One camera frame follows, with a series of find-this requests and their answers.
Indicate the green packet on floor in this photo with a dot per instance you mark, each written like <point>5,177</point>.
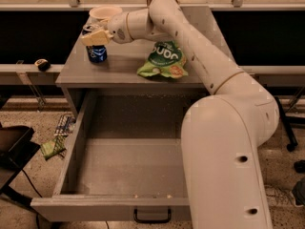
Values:
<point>53,147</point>

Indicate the open grey top drawer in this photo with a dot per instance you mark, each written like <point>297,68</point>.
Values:
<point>123,154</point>

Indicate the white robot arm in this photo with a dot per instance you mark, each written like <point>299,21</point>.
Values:
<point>221,132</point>

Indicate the black tape measure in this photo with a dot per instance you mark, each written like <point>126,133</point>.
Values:
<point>42,64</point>

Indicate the black chair base at right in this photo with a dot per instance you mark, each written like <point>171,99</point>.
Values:
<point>289,120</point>

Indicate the grey cabinet counter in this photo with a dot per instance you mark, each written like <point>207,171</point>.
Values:
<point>127,64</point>

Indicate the black drawer handle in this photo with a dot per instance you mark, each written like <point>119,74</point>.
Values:
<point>147,216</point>

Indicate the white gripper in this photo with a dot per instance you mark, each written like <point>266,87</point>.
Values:
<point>117,28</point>

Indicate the blue pepsi can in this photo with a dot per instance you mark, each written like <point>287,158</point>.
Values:
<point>96,54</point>

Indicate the green snack bag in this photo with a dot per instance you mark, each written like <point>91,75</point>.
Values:
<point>166,59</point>

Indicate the black chair at left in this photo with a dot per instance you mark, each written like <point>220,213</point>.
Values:
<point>16,150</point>

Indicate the white paper bowl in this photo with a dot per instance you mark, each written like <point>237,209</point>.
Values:
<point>104,13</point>

